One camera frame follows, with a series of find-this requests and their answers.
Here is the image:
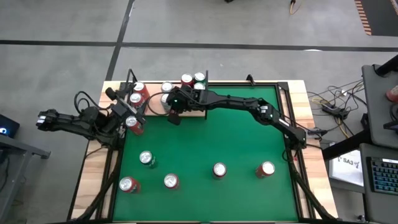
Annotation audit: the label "white SA3 sign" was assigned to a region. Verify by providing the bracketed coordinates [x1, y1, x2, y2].
[328, 148, 365, 188]

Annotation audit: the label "green table mat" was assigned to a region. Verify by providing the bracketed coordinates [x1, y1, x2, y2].
[112, 85, 299, 222]

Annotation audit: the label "black device blue light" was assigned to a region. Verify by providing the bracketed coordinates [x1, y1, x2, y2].
[0, 114, 21, 139]

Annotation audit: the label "grey metal stand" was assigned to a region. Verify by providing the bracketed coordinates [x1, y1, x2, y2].
[0, 133, 52, 224]

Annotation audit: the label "black cable sleeve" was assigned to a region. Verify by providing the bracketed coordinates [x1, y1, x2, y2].
[74, 146, 124, 222]
[284, 149, 338, 222]

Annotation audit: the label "black floor mat orange stripe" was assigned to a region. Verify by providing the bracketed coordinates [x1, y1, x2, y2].
[353, 0, 398, 36]

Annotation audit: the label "tangled cables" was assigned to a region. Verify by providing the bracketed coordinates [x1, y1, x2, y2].
[306, 79, 369, 139]

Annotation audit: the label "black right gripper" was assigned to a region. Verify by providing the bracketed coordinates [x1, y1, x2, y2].
[166, 86, 208, 126]

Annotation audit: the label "grey desk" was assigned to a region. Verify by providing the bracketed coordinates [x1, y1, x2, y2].
[358, 142, 398, 224]

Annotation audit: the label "backlit keyboard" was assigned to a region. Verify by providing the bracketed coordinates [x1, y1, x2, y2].
[366, 156, 398, 197]

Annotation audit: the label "white pink soda can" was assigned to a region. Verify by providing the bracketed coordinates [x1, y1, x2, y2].
[160, 81, 175, 94]
[159, 93, 171, 112]
[385, 85, 398, 103]

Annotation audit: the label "black power strip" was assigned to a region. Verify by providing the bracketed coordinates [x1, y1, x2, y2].
[321, 103, 349, 121]

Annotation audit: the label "black aluminium table frame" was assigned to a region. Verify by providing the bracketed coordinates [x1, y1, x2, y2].
[96, 80, 315, 223]

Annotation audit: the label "grey side table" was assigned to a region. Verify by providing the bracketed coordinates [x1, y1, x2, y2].
[361, 63, 398, 149]

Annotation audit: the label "yellow cable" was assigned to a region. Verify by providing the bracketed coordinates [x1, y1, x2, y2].
[289, 0, 305, 16]

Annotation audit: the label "black frame rod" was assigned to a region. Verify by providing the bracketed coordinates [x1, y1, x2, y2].
[120, 67, 138, 94]

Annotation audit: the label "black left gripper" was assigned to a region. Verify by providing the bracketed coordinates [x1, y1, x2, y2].
[104, 87, 147, 126]

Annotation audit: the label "black desk support beam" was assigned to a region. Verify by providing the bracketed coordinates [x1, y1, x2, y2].
[322, 129, 373, 160]

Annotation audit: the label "red Fanta strawberry can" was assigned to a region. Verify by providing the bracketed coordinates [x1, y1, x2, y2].
[125, 115, 145, 136]
[163, 172, 180, 190]
[254, 161, 276, 180]
[129, 92, 146, 109]
[133, 81, 150, 99]

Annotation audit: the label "red Star Wars Coca-Cola can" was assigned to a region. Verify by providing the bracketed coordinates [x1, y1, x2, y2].
[212, 162, 228, 179]

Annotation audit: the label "light wooden shelf board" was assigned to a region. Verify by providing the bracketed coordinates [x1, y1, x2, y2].
[130, 82, 208, 118]

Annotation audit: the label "red Coca-Cola can black script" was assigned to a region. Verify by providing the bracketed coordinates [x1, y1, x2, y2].
[180, 73, 194, 88]

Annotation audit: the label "red soda can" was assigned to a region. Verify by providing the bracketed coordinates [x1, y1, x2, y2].
[118, 175, 141, 194]

